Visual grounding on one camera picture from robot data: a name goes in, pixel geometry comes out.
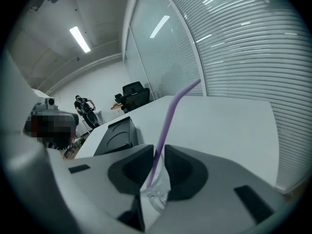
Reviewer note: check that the person's light grey top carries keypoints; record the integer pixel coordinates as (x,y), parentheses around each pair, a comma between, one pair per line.
(24,179)

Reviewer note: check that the head-worn camera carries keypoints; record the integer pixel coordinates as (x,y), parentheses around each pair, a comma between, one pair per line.
(46,105)

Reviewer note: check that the long ceiling light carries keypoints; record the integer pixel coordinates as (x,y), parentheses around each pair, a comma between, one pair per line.
(80,39)

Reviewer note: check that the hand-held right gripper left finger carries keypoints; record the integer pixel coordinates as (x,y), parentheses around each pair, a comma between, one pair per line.
(97,184)

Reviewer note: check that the clear glass cup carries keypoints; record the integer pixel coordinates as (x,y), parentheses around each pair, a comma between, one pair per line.
(158,200)

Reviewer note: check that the purple straw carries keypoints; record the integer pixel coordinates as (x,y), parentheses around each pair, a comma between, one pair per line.
(168,116)

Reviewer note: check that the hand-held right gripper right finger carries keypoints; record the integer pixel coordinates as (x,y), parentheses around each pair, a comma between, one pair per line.
(219,184)

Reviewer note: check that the person's head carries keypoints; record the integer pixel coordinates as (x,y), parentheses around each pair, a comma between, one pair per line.
(51,128)

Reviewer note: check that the black plastic tray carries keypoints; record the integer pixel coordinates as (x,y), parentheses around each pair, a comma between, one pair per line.
(117,135)

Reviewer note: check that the black office chair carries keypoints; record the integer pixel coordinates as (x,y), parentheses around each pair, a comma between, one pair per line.
(134,95)

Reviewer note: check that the white window blinds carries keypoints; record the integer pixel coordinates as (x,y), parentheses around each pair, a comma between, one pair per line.
(243,57)

